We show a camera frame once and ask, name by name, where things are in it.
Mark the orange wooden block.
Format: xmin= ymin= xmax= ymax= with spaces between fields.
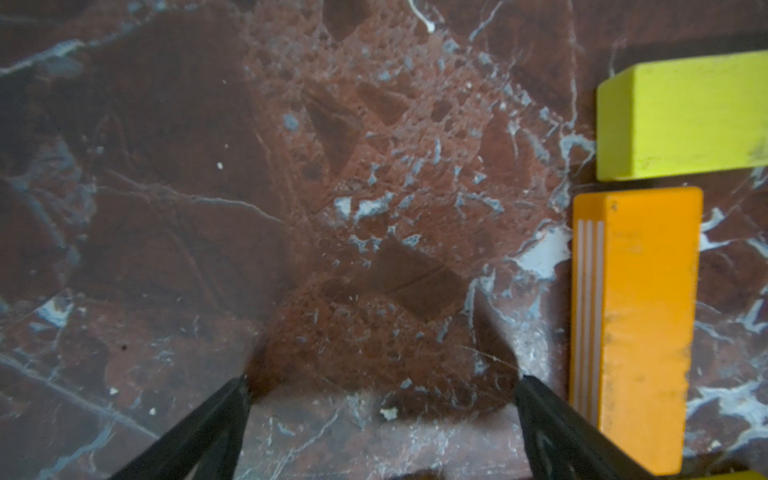
xmin=569 ymin=187 xmax=703 ymax=475

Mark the large yellow-green wooden block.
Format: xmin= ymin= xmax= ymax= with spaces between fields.
xmin=596 ymin=51 xmax=767 ymax=182

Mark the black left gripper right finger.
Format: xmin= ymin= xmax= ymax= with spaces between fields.
xmin=515 ymin=376 xmax=654 ymax=480

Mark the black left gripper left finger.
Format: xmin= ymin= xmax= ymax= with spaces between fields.
xmin=112 ymin=376 xmax=251 ymax=479

